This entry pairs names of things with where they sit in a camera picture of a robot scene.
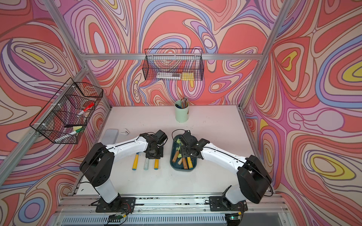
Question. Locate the light blue rake pale handle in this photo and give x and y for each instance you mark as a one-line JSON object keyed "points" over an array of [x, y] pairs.
{"points": [[146, 164]]}

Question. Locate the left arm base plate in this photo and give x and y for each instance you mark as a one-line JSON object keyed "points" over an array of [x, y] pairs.
{"points": [[120, 204]]}

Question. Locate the red capped marker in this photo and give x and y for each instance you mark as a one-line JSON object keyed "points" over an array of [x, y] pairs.
{"points": [[89, 107]]}

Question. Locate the green capped marker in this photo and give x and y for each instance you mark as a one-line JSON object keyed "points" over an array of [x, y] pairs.
{"points": [[68, 137]]}

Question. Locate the black wire side basket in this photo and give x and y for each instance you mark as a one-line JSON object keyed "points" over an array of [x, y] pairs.
{"points": [[61, 116]]}

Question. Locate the teal storage box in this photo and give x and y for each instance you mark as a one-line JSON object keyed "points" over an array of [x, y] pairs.
{"points": [[174, 146]]}

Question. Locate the mint green pen cup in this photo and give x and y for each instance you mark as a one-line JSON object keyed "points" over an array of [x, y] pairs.
{"points": [[181, 112]]}

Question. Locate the aluminium front rail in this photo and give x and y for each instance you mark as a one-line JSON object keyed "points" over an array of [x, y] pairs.
{"points": [[167, 210]]}

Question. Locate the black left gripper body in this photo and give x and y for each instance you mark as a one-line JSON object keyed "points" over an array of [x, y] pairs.
{"points": [[157, 153]]}

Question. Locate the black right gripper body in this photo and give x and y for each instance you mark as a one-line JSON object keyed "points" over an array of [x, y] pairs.
{"points": [[185, 151]]}

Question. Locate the yellow item in basket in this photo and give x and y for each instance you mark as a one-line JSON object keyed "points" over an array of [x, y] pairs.
{"points": [[187, 76]]}

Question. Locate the lime green hand tool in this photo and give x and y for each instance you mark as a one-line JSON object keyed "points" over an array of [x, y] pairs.
{"points": [[178, 149]]}

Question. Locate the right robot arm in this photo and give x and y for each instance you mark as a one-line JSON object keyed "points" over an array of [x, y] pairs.
{"points": [[253, 178]]}

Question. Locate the grey flat case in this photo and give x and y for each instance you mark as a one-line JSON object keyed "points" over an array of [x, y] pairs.
{"points": [[110, 136]]}

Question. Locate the green circuit board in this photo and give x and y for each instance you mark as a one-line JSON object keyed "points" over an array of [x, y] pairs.
{"points": [[117, 218]]}

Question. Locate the clear box in basket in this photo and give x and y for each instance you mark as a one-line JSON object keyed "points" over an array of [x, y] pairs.
{"points": [[168, 76]]}

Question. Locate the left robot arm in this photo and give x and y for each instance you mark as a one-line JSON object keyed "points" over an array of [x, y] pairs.
{"points": [[98, 163]]}

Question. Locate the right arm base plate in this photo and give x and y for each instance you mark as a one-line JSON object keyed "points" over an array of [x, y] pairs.
{"points": [[219, 203]]}

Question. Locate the pens in cup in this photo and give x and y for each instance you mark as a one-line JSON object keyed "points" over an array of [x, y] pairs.
{"points": [[183, 102]]}

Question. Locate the teal hand tool wooden handle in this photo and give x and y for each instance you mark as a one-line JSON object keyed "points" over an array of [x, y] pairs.
{"points": [[182, 164]]}

